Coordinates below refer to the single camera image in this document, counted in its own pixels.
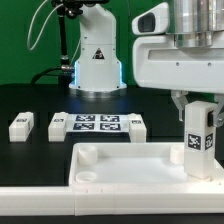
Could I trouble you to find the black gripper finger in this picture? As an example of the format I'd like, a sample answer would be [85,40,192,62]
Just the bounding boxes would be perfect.
[208,94,224,127]

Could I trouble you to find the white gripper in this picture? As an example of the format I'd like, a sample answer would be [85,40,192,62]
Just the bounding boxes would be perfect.
[133,34,224,121]

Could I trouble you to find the white desk tabletop tray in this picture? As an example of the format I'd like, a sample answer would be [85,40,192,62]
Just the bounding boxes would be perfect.
[69,143,224,191]

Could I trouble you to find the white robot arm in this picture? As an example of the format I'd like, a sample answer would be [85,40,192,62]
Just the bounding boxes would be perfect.
[72,0,224,127]

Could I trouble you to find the fiducial marker sheet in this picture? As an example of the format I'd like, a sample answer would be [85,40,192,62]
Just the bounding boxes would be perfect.
[66,114,129,133]

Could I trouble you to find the white L-shaped fence bar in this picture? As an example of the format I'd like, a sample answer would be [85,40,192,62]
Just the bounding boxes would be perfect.
[0,183,224,216]

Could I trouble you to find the black camera stand pole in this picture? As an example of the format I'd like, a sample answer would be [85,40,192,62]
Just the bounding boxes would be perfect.
[51,0,110,85]

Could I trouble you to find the black cable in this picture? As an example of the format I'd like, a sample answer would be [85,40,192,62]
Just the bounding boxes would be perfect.
[29,66,75,85]

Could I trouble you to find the white cable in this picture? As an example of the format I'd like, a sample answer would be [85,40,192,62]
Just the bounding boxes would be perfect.
[26,0,64,52]

